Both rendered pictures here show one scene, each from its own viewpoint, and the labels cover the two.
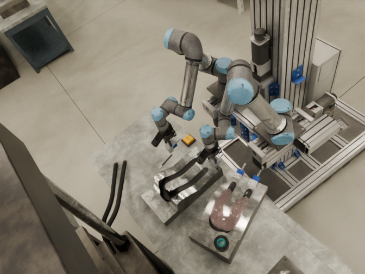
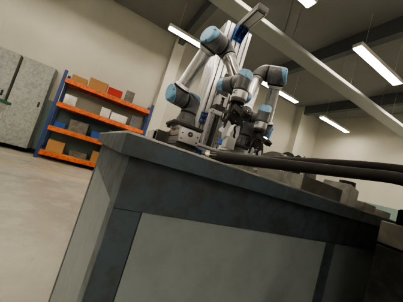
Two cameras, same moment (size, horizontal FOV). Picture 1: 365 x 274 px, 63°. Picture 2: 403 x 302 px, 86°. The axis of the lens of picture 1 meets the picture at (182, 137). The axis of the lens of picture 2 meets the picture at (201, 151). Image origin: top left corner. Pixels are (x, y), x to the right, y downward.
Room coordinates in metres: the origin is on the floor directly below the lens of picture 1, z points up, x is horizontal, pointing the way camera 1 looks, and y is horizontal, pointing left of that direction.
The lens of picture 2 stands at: (1.44, 1.11, 0.77)
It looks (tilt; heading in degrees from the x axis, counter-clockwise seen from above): 5 degrees up; 264
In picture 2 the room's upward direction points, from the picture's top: 17 degrees clockwise
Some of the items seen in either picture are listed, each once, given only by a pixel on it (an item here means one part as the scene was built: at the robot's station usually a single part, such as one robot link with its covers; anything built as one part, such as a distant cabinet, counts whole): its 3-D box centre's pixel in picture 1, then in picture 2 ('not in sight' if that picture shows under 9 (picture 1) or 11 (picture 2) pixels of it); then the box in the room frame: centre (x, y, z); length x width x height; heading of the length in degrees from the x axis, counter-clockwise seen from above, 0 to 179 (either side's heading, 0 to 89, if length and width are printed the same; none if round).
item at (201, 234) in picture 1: (229, 211); (303, 186); (0.67, -0.10, 0.85); 0.50 x 0.26 x 0.11; 130
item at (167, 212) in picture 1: (181, 182); (274, 171); (0.97, 0.12, 0.87); 0.50 x 0.26 x 0.14; 112
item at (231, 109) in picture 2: (166, 131); (233, 112); (1.24, 0.08, 1.09); 0.09 x 0.08 x 0.12; 112
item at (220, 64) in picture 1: (224, 69); (190, 103); (1.46, -0.42, 1.20); 0.13 x 0.12 x 0.14; 36
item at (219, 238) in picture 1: (221, 243); (346, 184); (0.50, 0.02, 0.93); 0.08 x 0.08 x 0.04
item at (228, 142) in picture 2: (174, 143); (222, 142); (1.24, 0.07, 0.93); 0.13 x 0.05 x 0.05; 113
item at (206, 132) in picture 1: (207, 134); (263, 114); (1.01, -0.14, 1.20); 0.09 x 0.08 x 0.11; 67
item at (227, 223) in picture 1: (227, 207); not in sight; (0.68, -0.09, 0.90); 0.26 x 0.18 x 0.08; 130
